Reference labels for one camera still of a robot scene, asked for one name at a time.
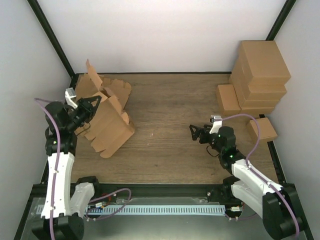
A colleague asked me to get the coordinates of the small folded box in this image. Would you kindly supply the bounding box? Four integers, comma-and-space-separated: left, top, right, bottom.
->
216, 84, 241, 116
246, 117, 278, 144

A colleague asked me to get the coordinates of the flat cardboard blank stack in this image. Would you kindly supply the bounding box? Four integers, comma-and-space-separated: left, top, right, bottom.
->
75, 73, 132, 109

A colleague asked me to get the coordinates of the left black frame post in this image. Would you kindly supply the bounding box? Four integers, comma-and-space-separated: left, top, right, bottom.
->
27, 0, 75, 78

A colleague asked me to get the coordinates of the top large folded box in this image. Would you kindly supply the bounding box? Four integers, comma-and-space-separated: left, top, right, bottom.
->
238, 40, 291, 86

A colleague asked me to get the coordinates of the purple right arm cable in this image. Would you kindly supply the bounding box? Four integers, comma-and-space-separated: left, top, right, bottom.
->
220, 113, 301, 237

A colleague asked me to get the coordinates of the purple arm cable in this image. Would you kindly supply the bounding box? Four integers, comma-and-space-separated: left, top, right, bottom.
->
220, 113, 301, 237
33, 97, 62, 240

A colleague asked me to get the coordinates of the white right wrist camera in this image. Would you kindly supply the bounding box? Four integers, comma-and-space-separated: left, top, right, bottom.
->
209, 115, 223, 134

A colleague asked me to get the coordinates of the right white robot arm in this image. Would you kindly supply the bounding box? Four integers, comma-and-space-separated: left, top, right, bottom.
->
189, 125, 307, 240

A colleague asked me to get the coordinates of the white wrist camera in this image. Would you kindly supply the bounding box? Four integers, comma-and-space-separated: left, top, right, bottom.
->
209, 115, 223, 134
64, 87, 78, 109

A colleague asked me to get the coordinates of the black aluminium frame rail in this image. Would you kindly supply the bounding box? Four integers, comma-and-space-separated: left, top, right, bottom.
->
32, 183, 298, 201

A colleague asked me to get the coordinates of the small folded box front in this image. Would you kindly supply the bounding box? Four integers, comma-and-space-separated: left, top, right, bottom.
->
246, 117, 278, 144

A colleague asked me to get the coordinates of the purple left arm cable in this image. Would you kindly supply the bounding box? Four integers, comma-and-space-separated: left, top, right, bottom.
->
33, 97, 62, 240

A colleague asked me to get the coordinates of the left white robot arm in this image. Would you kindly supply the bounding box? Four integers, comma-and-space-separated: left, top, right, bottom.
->
31, 95, 102, 240

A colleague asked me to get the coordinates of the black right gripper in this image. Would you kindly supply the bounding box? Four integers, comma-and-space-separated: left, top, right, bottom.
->
190, 124, 224, 155

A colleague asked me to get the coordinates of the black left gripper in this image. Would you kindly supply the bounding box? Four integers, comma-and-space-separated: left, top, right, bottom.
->
67, 95, 102, 131

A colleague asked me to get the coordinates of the small folded box left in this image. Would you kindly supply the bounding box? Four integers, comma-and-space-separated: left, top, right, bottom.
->
216, 84, 241, 116

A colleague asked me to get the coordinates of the light blue slotted cable duct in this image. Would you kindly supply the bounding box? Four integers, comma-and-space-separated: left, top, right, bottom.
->
36, 204, 226, 216

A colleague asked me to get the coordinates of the black frame post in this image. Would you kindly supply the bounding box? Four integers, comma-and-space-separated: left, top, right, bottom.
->
265, 0, 296, 41
27, 0, 75, 78

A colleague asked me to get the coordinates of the right black frame post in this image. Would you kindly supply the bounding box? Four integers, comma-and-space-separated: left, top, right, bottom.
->
265, 0, 296, 41

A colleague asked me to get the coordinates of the cardboard box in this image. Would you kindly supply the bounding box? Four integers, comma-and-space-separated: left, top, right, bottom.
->
75, 60, 135, 158

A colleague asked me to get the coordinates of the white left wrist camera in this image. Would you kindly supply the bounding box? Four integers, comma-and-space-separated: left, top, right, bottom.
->
64, 87, 78, 109

